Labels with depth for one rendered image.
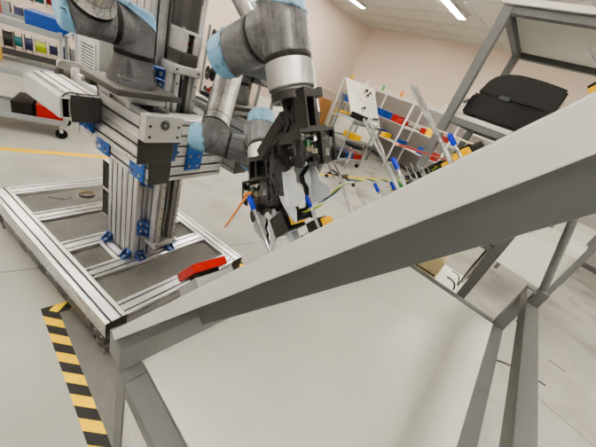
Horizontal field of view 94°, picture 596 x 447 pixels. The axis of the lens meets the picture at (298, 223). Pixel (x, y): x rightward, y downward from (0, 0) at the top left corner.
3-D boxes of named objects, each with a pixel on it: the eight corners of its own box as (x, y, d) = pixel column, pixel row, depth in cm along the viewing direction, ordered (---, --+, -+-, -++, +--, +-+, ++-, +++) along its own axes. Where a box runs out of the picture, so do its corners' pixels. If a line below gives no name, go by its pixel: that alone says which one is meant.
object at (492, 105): (459, 113, 121) (488, 64, 112) (468, 119, 138) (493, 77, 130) (537, 140, 106) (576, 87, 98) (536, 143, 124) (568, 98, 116)
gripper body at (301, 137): (302, 169, 42) (292, 82, 39) (272, 172, 48) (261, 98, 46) (339, 163, 46) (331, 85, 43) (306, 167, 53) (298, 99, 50)
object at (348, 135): (334, 166, 579) (356, 113, 530) (318, 156, 608) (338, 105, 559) (362, 168, 646) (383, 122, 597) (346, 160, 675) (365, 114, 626)
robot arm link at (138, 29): (160, 61, 94) (165, 14, 88) (118, 50, 84) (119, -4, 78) (143, 52, 100) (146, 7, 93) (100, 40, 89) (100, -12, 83)
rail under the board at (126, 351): (108, 350, 55) (109, 328, 52) (373, 237, 143) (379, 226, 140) (119, 372, 52) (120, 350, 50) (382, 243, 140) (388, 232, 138)
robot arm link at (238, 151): (231, 145, 85) (234, 122, 75) (266, 156, 88) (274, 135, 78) (224, 168, 82) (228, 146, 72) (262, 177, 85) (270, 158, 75)
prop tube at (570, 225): (532, 298, 91) (571, 207, 82) (532, 295, 93) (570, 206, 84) (545, 302, 89) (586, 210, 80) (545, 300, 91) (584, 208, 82)
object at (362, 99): (366, 160, 754) (396, 97, 679) (339, 156, 675) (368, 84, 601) (348, 150, 797) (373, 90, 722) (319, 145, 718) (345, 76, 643)
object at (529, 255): (464, 284, 314) (577, 143, 240) (493, 266, 392) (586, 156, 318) (533, 334, 271) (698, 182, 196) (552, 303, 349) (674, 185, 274)
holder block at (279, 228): (292, 232, 59) (286, 215, 59) (306, 224, 54) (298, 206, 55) (276, 238, 56) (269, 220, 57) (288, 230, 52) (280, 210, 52)
